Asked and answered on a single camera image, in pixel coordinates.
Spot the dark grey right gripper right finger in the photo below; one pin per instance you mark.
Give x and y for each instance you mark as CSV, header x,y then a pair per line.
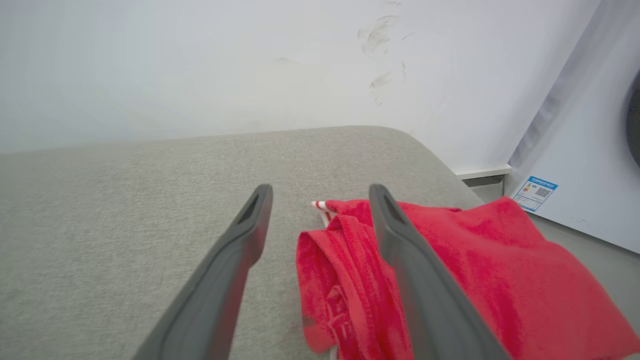
x,y
430,300

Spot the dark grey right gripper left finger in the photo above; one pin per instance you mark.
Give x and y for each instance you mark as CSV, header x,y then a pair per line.
x,y
220,290

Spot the red basketball jersey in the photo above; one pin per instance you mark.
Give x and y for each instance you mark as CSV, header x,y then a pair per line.
x,y
525,280

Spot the grey fabric sofa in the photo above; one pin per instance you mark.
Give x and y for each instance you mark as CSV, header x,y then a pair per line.
x,y
100,225

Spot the blue energy label sticker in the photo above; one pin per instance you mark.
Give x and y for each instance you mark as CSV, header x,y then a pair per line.
x,y
535,194

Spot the white washing machine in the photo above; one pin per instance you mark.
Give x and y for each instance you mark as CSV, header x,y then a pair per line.
x,y
585,140

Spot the dark round washing machine door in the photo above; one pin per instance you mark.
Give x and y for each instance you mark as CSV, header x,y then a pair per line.
x,y
635,120

